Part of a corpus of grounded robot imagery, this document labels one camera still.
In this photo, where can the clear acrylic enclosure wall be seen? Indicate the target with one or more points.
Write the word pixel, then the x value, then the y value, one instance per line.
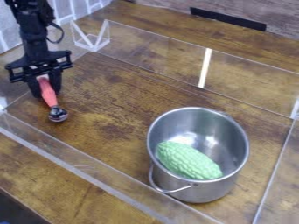
pixel 80 171

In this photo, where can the black strip on table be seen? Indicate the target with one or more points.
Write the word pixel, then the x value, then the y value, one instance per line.
pixel 228 19

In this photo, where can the green bitter melon toy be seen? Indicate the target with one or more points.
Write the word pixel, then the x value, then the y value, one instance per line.
pixel 185 161

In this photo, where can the orange handled metal spoon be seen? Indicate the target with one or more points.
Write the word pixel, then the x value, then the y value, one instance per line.
pixel 57 114

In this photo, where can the stainless steel pot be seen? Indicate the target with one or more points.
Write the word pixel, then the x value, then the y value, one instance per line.
pixel 197 147

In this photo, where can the clear acrylic triangular bracket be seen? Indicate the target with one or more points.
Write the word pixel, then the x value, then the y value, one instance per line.
pixel 90 42

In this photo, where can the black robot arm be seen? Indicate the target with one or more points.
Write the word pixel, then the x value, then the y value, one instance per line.
pixel 33 15

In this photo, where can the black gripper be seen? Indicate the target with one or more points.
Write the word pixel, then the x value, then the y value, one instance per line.
pixel 37 61

